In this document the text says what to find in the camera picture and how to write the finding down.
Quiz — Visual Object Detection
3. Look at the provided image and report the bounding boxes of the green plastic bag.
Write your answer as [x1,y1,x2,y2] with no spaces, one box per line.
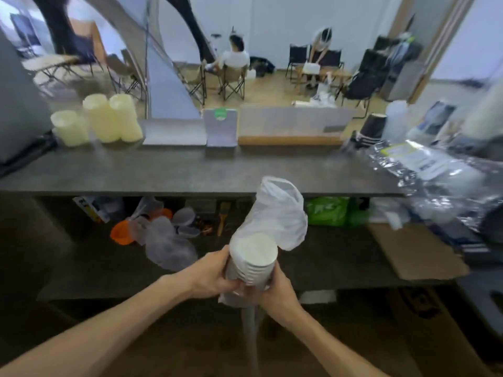
[305,196,351,227]

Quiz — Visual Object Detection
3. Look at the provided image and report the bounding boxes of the cream folding table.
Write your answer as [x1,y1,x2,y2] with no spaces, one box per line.
[21,54,81,86]

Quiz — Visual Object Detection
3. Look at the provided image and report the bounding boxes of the brown folding chair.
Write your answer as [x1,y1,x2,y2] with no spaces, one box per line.
[105,48,143,100]

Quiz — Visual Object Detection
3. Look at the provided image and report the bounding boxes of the grey panel with wooden base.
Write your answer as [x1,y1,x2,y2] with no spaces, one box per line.
[237,105,353,147]

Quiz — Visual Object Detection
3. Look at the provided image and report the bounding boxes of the grey flat tray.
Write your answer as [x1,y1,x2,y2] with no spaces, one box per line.
[142,119,207,147]

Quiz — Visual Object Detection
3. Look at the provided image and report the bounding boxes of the white card stand green sticker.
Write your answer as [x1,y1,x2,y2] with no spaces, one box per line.
[203,107,239,148]

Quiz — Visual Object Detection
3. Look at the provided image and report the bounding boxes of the beige folding chair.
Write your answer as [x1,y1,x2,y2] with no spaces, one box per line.
[217,64,249,102]

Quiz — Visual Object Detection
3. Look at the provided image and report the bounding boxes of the clear plastic cups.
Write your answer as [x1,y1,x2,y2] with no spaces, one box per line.
[172,207,202,238]

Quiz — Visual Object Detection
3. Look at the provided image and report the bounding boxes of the black bag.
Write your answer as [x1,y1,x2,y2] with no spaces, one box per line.
[249,56,276,78]

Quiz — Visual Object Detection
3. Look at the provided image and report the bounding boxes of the person's left forearm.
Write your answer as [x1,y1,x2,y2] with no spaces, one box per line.
[0,273,194,377]

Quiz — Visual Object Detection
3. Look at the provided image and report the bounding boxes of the crumpled clear plastic bag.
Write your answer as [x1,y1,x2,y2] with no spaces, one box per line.
[129,197,199,272]

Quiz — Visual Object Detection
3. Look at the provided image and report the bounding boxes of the large grey appliance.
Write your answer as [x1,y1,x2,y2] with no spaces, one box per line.
[0,30,59,178]

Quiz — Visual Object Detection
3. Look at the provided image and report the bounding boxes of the brown cardboard box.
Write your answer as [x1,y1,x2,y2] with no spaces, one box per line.
[387,286,486,377]

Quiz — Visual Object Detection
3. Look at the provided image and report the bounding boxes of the person's right forearm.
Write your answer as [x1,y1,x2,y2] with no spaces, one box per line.
[284,308,390,377]

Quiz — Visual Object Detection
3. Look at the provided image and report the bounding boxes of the short cream cup stack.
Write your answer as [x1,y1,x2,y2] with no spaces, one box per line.
[50,110,90,147]

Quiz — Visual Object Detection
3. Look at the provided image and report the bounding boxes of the white and yellow box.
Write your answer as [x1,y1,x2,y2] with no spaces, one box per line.
[72,196,112,224]

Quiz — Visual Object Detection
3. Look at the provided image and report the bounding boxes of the dark blue folding chair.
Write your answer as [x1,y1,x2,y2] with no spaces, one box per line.
[71,34,103,76]

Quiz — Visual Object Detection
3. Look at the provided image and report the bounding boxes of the clear plastic wrapped package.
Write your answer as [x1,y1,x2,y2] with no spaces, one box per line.
[363,140,503,236]

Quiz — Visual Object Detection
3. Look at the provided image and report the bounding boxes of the white paper roll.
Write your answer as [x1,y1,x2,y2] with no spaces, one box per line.
[462,76,503,141]

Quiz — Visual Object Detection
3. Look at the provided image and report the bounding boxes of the brown cardboard sheet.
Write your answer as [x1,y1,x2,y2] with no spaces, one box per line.
[367,223,471,281]

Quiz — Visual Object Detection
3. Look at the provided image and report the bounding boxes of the white plastic bottle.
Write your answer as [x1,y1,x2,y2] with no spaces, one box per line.
[382,99,410,144]

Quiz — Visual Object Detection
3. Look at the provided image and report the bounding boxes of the stack of black paper cups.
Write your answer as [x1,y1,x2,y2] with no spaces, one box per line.
[355,113,388,149]

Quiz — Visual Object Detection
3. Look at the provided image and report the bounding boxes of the white plastic sleeve bag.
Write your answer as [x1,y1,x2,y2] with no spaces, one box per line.
[218,176,309,377]

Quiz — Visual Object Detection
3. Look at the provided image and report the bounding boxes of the person's left hand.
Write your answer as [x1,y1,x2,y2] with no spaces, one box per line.
[184,245,241,300]

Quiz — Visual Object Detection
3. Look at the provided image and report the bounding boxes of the tall cream cup stack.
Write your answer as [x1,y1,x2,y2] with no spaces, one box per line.
[109,93,144,143]
[82,93,121,144]

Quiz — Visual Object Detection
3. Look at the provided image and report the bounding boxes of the stack of white paper cups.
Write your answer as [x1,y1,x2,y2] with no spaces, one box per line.
[229,231,279,288]

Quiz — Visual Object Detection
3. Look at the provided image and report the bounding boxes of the wooden handled brush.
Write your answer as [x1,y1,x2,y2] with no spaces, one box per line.
[216,201,233,237]

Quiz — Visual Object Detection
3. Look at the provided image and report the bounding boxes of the black folding chair with clothes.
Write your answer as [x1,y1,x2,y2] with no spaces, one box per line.
[339,35,423,119]

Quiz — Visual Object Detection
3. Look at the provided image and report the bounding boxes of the person's right hand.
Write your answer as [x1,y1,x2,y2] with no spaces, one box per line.
[242,261,304,330]

